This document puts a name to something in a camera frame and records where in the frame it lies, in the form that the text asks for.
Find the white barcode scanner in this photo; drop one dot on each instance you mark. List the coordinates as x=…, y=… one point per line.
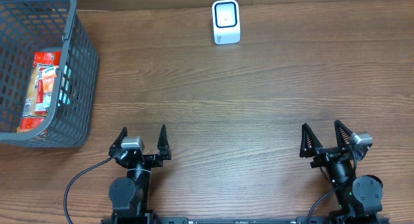
x=226, y=22

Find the red cracker sleeve package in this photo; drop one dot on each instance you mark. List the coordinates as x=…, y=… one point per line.
x=35, y=107

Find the grey plastic mesh basket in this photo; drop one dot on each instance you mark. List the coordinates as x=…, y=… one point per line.
x=29, y=26

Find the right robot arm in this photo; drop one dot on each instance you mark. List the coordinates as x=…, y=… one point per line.
x=359, y=198

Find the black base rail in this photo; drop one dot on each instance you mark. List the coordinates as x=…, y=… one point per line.
x=297, y=220

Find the teal wet wipes pack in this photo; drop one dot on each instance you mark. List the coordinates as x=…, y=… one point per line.
x=63, y=96

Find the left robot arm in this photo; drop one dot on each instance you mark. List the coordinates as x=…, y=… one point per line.
x=130, y=194

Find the small orange tissue pack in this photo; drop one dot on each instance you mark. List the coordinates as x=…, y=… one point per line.
x=48, y=75

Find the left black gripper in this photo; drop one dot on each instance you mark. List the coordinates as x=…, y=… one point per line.
x=142, y=156

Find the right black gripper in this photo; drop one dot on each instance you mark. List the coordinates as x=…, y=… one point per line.
x=329, y=153

